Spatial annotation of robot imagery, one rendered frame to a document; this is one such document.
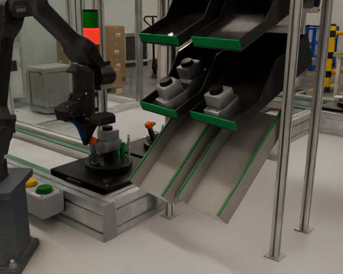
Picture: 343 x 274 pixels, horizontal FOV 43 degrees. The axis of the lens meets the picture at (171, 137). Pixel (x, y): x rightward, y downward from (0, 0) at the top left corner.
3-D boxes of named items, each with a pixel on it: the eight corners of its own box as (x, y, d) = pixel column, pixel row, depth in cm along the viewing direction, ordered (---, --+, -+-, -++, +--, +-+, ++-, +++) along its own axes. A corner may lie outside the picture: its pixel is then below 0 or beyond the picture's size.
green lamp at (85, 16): (90, 28, 136) (89, 11, 135) (79, 27, 139) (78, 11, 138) (102, 27, 140) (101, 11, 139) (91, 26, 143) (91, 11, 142)
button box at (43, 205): (43, 220, 113) (41, 198, 111) (-2, 198, 125) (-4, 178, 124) (65, 211, 118) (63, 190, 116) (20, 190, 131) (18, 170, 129)
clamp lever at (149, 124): (154, 144, 144) (148, 124, 139) (149, 142, 145) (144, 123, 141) (160, 137, 146) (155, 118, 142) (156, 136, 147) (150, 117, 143)
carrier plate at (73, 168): (106, 197, 115) (106, 189, 114) (50, 174, 129) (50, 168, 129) (165, 171, 133) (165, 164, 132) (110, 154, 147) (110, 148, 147)
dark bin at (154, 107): (178, 120, 98) (167, 92, 94) (142, 110, 107) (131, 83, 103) (254, 58, 110) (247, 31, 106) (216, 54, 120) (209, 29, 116)
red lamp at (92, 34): (90, 44, 138) (90, 28, 136) (80, 43, 141) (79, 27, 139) (102, 43, 141) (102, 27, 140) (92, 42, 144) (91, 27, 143)
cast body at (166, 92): (168, 114, 100) (158, 88, 97) (158, 109, 104) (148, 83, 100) (197, 96, 103) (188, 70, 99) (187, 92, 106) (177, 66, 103)
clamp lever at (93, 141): (95, 163, 125) (90, 139, 122) (90, 162, 126) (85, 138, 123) (104, 159, 127) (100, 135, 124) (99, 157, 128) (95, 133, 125)
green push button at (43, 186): (42, 198, 113) (42, 191, 113) (34, 194, 116) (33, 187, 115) (55, 193, 116) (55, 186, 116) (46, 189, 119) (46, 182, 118)
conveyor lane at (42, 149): (108, 227, 118) (107, 193, 115) (-44, 159, 168) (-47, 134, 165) (175, 194, 139) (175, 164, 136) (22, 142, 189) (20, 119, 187)
